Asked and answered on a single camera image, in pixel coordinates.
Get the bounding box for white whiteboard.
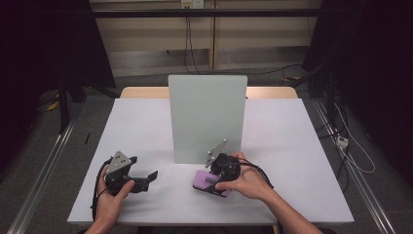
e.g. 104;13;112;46
168;75;248;165

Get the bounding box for purple whiteboard eraser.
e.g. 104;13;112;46
192;169;232;199

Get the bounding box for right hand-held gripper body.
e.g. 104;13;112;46
205;138;242;183

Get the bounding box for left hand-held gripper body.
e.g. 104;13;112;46
105;150;134;197

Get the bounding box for black horizontal bar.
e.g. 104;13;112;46
92;8;321;19

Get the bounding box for metal floor rail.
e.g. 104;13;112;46
6;110;80;234
311;97;397;234

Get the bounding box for person's right hand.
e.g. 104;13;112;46
214;151;277;201

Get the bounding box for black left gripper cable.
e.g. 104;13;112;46
92;158;111;221

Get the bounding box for black hanging cables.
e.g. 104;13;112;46
183;16;203;76

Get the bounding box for black curtain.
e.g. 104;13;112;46
302;0;413;188
0;0;117;172

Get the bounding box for wooden table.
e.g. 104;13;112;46
120;86;299;99

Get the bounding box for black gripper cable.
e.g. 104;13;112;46
92;158;111;221
238;158;275;190

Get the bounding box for black metal stand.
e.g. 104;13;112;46
57;73;71;135

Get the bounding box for white wall socket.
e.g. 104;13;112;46
180;0;206;10

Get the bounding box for white cable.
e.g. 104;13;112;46
333;101;377;175

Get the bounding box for white table cover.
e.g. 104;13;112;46
67;97;355;226

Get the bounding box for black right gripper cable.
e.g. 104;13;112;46
238;158;275;190

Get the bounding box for person's left hand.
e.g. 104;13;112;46
95;164;135;227

